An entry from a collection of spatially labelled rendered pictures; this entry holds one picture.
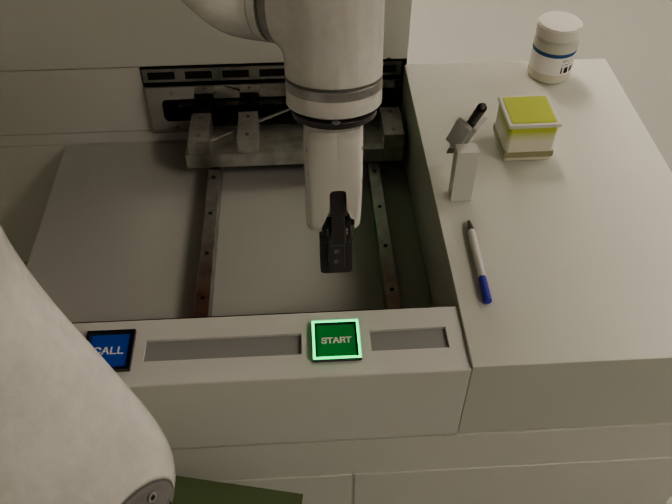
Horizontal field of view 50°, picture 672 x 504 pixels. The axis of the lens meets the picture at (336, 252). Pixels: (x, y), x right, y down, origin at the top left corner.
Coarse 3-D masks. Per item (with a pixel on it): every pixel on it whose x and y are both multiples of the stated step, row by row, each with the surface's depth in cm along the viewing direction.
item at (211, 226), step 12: (216, 168) 123; (216, 180) 121; (216, 192) 118; (216, 204) 116; (204, 216) 115; (216, 216) 115; (204, 228) 113; (216, 228) 114; (204, 240) 111; (216, 240) 113; (204, 252) 109; (216, 252) 113; (204, 264) 107; (204, 276) 106; (204, 288) 104; (204, 300) 103; (204, 312) 101
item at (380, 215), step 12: (372, 168) 123; (372, 180) 121; (372, 192) 118; (372, 204) 118; (384, 204) 116; (372, 216) 119; (384, 216) 115; (384, 228) 113; (384, 240) 111; (384, 252) 109; (384, 264) 107; (384, 276) 106; (396, 276) 106; (384, 288) 105; (396, 288) 104; (384, 300) 105; (396, 300) 103
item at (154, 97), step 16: (240, 80) 125; (256, 80) 125; (272, 80) 125; (384, 80) 125; (400, 80) 125; (160, 96) 124; (176, 96) 125; (192, 96) 125; (208, 96) 125; (224, 96) 125; (240, 96) 125; (256, 96) 126; (272, 96) 126; (160, 112) 127; (288, 112) 130; (160, 128) 129; (176, 128) 129
